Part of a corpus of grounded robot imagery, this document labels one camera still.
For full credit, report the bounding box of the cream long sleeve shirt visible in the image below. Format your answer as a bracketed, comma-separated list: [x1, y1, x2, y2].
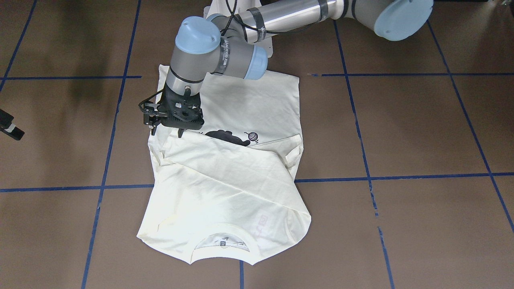
[137, 71, 312, 265]

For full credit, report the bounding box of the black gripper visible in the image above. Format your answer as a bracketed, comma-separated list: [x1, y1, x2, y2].
[158, 89, 204, 138]

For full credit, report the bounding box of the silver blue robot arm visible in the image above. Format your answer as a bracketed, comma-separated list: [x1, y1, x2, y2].
[139, 0, 434, 135]

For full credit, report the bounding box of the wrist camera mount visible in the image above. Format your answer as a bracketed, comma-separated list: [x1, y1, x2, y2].
[138, 90, 167, 136]

